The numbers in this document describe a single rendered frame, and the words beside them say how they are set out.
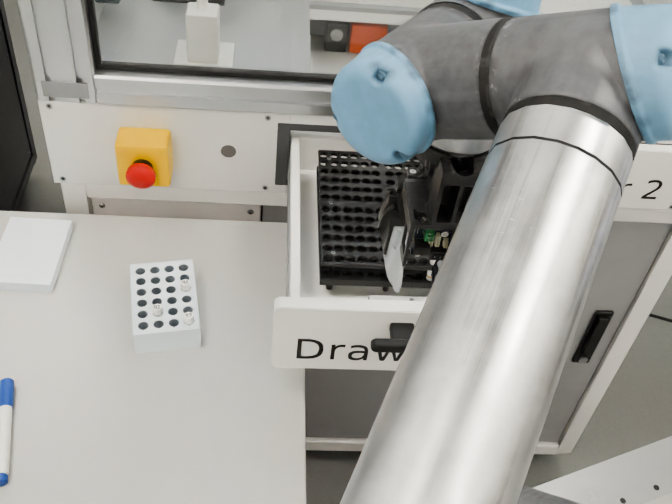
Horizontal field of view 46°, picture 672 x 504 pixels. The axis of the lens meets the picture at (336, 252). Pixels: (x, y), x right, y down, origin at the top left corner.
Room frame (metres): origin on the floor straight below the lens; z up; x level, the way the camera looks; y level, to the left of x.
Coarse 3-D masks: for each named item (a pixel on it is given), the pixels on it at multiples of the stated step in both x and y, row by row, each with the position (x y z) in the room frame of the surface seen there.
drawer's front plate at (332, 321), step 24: (288, 312) 0.58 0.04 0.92; (312, 312) 0.58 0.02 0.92; (336, 312) 0.58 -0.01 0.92; (360, 312) 0.59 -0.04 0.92; (384, 312) 0.59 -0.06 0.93; (408, 312) 0.59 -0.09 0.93; (288, 336) 0.58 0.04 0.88; (312, 336) 0.58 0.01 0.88; (336, 336) 0.58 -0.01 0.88; (360, 336) 0.59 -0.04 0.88; (384, 336) 0.59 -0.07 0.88; (288, 360) 0.58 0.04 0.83; (312, 360) 0.58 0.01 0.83; (336, 360) 0.58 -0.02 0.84; (360, 360) 0.59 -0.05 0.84; (384, 360) 0.59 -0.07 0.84
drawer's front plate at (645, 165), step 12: (636, 156) 0.96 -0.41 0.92; (648, 156) 0.96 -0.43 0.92; (660, 156) 0.96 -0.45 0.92; (636, 168) 0.96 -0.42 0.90; (648, 168) 0.96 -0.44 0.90; (660, 168) 0.96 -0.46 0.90; (636, 180) 0.96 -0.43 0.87; (648, 180) 0.96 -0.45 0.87; (660, 180) 0.96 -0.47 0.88; (624, 192) 0.96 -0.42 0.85; (636, 192) 0.96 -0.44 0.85; (648, 192) 0.96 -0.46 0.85; (660, 192) 0.97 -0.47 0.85; (624, 204) 0.96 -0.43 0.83; (636, 204) 0.96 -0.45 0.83; (648, 204) 0.96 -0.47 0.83; (660, 204) 0.97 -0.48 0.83
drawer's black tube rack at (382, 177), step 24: (336, 168) 0.86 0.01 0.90; (360, 168) 0.87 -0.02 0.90; (384, 168) 0.88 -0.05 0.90; (336, 192) 0.81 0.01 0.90; (360, 192) 0.82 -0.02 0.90; (384, 192) 0.83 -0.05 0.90; (336, 216) 0.77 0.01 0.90; (360, 216) 0.77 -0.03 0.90; (336, 240) 0.75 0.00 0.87; (360, 240) 0.76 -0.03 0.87; (384, 288) 0.71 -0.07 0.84
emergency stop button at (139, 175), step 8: (128, 168) 0.82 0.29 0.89; (136, 168) 0.82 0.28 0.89; (144, 168) 0.82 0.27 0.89; (152, 168) 0.83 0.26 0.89; (128, 176) 0.81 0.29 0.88; (136, 176) 0.81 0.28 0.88; (144, 176) 0.82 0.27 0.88; (152, 176) 0.82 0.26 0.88; (136, 184) 0.81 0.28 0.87; (144, 184) 0.81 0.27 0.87; (152, 184) 0.82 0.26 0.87
